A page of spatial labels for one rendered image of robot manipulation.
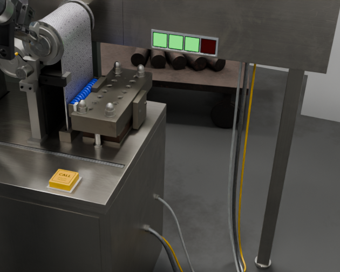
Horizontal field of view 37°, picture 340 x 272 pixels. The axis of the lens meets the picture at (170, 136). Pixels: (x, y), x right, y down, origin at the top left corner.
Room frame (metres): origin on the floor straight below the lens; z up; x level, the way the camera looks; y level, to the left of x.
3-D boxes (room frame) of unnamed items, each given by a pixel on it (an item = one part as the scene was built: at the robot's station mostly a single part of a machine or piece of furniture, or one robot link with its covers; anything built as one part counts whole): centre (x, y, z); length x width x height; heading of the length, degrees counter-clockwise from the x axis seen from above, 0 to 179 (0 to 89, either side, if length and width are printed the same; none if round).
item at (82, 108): (1.50, 0.30, 1.05); 0.04 x 0.04 x 0.04
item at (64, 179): (1.28, 0.32, 0.91); 0.07 x 0.07 x 0.02; 75
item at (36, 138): (1.51, 0.46, 1.05); 0.06 x 0.05 x 0.31; 165
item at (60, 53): (1.55, 0.42, 1.25); 0.15 x 0.01 x 0.15; 75
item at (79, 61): (1.65, 0.33, 1.11); 0.23 x 0.01 x 0.18; 165
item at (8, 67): (1.70, 0.50, 1.17); 0.26 x 0.12 x 0.12; 165
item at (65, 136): (1.65, 0.33, 0.92); 0.28 x 0.04 x 0.04; 165
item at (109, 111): (1.49, 0.20, 1.05); 0.04 x 0.04 x 0.04
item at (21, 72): (1.48, 0.47, 1.18); 0.04 x 0.02 x 0.04; 75
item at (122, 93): (1.66, 0.21, 1.00); 0.40 x 0.16 x 0.06; 165
